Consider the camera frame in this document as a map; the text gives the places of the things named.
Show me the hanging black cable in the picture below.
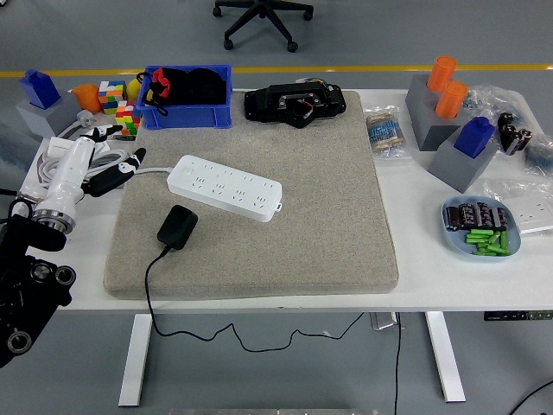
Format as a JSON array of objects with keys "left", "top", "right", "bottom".
[{"left": 391, "top": 313, "right": 404, "bottom": 415}]

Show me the white table leg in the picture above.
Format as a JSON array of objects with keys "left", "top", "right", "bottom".
[
  {"left": 118, "top": 314, "right": 153, "bottom": 408},
  {"left": 425, "top": 310, "right": 467, "bottom": 404}
]

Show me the grey-brown mat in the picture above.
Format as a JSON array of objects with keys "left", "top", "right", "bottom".
[{"left": 102, "top": 89, "right": 400, "bottom": 302}]

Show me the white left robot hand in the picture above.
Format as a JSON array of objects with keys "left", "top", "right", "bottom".
[{"left": 33, "top": 124, "right": 148, "bottom": 217}]

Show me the black floor cable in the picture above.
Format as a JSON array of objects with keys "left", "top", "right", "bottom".
[{"left": 508, "top": 380, "right": 553, "bottom": 415}]

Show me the blue peg block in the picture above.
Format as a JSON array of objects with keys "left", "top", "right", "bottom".
[
  {"left": 19, "top": 69, "right": 61, "bottom": 109},
  {"left": 453, "top": 115, "right": 496, "bottom": 160}
]

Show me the thin black adapter cord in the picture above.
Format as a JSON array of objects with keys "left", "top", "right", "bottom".
[{"left": 144, "top": 246, "right": 366, "bottom": 354}]

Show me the multicolour puzzle cube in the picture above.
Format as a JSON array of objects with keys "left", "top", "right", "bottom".
[
  {"left": 114, "top": 100, "right": 143, "bottom": 136},
  {"left": 98, "top": 80, "right": 127, "bottom": 116}
]

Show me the black machine housing part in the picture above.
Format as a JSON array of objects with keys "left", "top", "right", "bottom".
[{"left": 244, "top": 79, "right": 347, "bottom": 130}]

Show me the bag of resistor strips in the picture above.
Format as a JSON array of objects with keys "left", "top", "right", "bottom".
[{"left": 364, "top": 105, "right": 414, "bottom": 163}]

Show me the large grey block holder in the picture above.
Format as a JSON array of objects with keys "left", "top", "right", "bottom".
[{"left": 404, "top": 73, "right": 470, "bottom": 152}]

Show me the white power strip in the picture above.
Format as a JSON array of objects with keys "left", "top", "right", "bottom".
[{"left": 166, "top": 154, "right": 284, "bottom": 224}]

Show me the orange cylinder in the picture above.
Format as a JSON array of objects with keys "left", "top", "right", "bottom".
[
  {"left": 434, "top": 80, "right": 469, "bottom": 120},
  {"left": 426, "top": 55, "right": 458, "bottom": 93}
]

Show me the white wall socket panel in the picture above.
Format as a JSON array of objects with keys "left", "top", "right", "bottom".
[{"left": 513, "top": 199, "right": 553, "bottom": 235}]

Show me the black office chair base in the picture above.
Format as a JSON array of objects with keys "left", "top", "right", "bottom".
[{"left": 213, "top": 0, "right": 314, "bottom": 53}]

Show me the orange plastic cup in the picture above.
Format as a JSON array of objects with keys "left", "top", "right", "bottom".
[{"left": 71, "top": 83, "right": 103, "bottom": 114}]

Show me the bag of blue resistors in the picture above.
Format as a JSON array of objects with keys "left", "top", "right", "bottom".
[{"left": 524, "top": 133, "right": 553, "bottom": 174}]

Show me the black plug adapter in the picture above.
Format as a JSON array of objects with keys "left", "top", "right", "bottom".
[{"left": 156, "top": 204, "right": 200, "bottom": 251}]

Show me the grey box under table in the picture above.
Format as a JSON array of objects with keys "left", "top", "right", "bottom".
[{"left": 369, "top": 311, "right": 398, "bottom": 332}]

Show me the blue plastic bin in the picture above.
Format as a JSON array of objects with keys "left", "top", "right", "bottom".
[{"left": 136, "top": 64, "right": 233, "bottom": 131}]

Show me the grey power strip cable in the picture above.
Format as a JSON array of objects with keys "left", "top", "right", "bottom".
[{"left": 36, "top": 146, "right": 172, "bottom": 191}]

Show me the black table control panel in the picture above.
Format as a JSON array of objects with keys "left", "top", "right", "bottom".
[{"left": 483, "top": 310, "right": 553, "bottom": 322}]

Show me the clear plastic bag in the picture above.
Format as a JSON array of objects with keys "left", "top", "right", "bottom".
[
  {"left": 464, "top": 84, "right": 531, "bottom": 126},
  {"left": 482, "top": 177, "right": 553, "bottom": 237}
]

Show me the black pouch red trim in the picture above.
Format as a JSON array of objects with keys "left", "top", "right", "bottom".
[{"left": 137, "top": 67, "right": 229, "bottom": 117}]

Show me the light blue plate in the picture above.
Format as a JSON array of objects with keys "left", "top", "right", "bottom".
[{"left": 440, "top": 195, "right": 523, "bottom": 264}]

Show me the bag of black capacitors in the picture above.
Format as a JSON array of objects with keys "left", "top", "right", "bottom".
[{"left": 496, "top": 112, "right": 535, "bottom": 156}]

